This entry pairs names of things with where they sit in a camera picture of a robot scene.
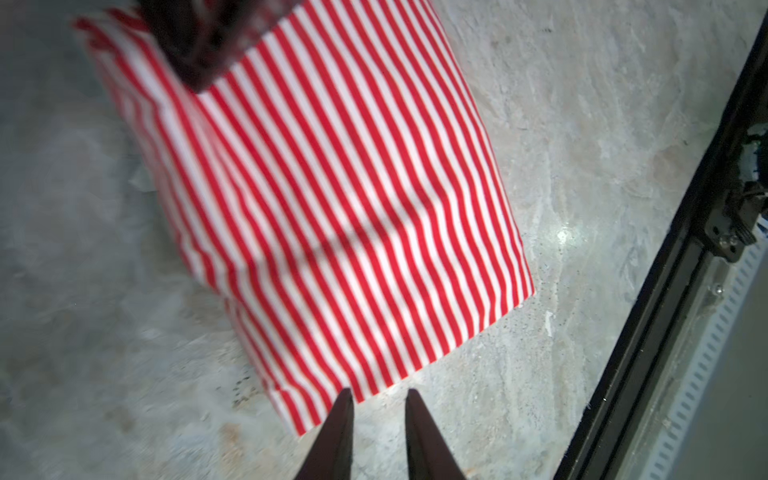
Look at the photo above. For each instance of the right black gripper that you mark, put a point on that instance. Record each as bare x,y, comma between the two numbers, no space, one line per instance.
202,39

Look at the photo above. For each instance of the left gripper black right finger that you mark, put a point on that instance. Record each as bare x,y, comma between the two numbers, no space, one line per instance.
428,455

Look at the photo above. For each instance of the red white striped tank top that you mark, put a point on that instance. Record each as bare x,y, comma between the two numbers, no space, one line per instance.
337,189

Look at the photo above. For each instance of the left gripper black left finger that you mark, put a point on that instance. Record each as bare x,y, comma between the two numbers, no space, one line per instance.
331,454

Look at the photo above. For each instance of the white slotted cable duct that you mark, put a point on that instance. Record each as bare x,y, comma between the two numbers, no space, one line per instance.
694,362

